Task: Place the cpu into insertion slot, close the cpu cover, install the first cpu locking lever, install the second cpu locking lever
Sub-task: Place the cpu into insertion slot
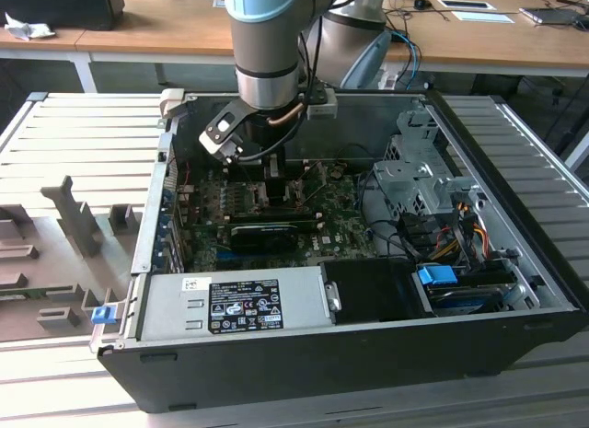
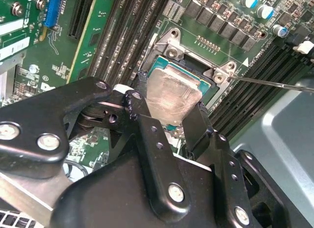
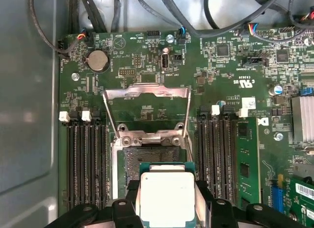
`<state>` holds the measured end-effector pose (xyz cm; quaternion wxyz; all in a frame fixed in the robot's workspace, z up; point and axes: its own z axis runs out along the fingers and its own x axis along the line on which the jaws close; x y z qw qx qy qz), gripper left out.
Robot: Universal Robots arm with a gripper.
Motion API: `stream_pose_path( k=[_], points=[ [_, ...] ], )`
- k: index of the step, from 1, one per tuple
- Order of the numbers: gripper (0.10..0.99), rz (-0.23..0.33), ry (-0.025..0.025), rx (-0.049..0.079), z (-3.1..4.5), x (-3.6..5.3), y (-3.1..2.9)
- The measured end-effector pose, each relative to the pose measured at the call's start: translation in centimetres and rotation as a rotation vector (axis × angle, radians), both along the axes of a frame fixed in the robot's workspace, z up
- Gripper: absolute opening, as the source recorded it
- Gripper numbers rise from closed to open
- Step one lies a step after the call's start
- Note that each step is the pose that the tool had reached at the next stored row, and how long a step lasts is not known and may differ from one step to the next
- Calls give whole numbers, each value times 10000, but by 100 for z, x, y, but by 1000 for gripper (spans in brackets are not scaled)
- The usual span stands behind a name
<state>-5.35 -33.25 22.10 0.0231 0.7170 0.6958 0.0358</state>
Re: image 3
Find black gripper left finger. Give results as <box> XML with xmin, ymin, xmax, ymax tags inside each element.
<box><xmin>45</xmin><ymin>179</ymin><xmax>142</xmax><ymax>228</ymax></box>

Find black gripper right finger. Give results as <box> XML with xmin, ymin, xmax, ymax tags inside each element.
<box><xmin>195</xmin><ymin>180</ymin><xmax>309</xmax><ymax>228</ymax></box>

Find silver-topped CPU chip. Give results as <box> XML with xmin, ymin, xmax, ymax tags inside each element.
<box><xmin>136</xmin><ymin>161</ymin><xmax>197</xmax><ymax>228</ymax></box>

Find metal wire locking lever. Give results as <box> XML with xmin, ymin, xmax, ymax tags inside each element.
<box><xmin>185</xmin><ymin>134</ymin><xmax>196</xmax><ymax>164</ymax></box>

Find metal socket cover frame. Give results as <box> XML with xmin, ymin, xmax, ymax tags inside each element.
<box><xmin>102</xmin><ymin>82</ymin><xmax>192</xmax><ymax>141</ymax></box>

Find RAM slot black clips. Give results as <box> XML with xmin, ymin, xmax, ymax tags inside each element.
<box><xmin>92</xmin><ymin>110</ymin><xmax>109</xmax><ymax>209</ymax></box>
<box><xmin>70</xmin><ymin>110</ymin><xmax>87</xmax><ymax>209</ymax></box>
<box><xmin>220</xmin><ymin>105</ymin><xmax>237</xmax><ymax>201</ymax></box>
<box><xmin>198</xmin><ymin>105</ymin><xmax>210</xmax><ymax>182</ymax></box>

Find RAM slot white clips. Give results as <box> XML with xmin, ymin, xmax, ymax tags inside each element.
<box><xmin>59</xmin><ymin>111</ymin><xmax>77</xmax><ymax>209</ymax></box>
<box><xmin>209</xmin><ymin>104</ymin><xmax>221</xmax><ymax>201</ymax></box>
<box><xmin>81</xmin><ymin>110</ymin><xmax>98</xmax><ymax>209</ymax></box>

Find CPU socket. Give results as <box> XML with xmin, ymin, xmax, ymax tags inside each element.
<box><xmin>110</xmin><ymin>124</ymin><xmax>196</xmax><ymax>207</ymax></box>

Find blue board connector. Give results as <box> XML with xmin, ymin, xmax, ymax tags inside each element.
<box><xmin>270</xmin><ymin>182</ymin><xmax>284</xmax><ymax>214</ymax></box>

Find green RAM stick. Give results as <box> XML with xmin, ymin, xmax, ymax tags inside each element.
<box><xmin>235</xmin><ymin>107</ymin><xmax>262</xmax><ymax>205</ymax></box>

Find graphics card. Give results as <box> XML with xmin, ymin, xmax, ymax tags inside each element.
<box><xmin>286</xmin><ymin>175</ymin><xmax>314</xmax><ymax>228</ymax></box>

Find white board sticker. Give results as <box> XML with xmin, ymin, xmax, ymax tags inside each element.
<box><xmin>241</xmin><ymin>97</ymin><xmax>257</xmax><ymax>109</ymax></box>

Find silver finned heatsink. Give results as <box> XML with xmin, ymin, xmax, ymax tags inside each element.
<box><xmin>291</xmin><ymin>95</ymin><xmax>314</xmax><ymax>144</ymax></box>

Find green motherboard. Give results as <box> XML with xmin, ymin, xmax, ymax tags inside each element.
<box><xmin>57</xmin><ymin>26</ymin><xmax>314</xmax><ymax>228</ymax></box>

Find silver coin battery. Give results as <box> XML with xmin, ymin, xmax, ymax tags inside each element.
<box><xmin>84</xmin><ymin>49</ymin><xmax>110</xmax><ymax>74</ymax></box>

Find black PC case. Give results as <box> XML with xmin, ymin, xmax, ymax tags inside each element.
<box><xmin>0</xmin><ymin>0</ymin><xmax>314</xmax><ymax>228</ymax></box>

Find internal USB port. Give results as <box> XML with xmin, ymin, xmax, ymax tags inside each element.
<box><xmin>161</xmin><ymin>53</ymin><xmax>171</xmax><ymax>69</ymax></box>

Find black square chip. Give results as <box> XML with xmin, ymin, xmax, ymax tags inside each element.
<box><xmin>276</xmin><ymin>49</ymin><xmax>290</xmax><ymax>64</ymax></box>
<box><xmin>216</xmin><ymin>44</ymin><xmax>230</xmax><ymax>57</ymax></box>

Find grey braided wire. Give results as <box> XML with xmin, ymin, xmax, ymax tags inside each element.
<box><xmin>110</xmin><ymin>0</ymin><xmax>127</xmax><ymax>33</ymax></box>

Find black wire bundle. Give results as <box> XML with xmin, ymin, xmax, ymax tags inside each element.
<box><xmin>69</xmin><ymin>0</ymin><xmax>109</xmax><ymax>34</ymax></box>

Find thick grey wire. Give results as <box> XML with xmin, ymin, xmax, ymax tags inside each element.
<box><xmin>135</xmin><ymin>0</ymin><xmax>287</xmax><ymax>37</ymax></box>
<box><xmin>203</xmin><ymin>0</ymin><xmax>222</xmax><ymax>29</ymax></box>

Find black wire coloured strands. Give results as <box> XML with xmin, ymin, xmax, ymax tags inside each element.
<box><xmin>288</xmin><ymin>0</ymin><xmax>314</xmax><ymax>30</ymax></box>

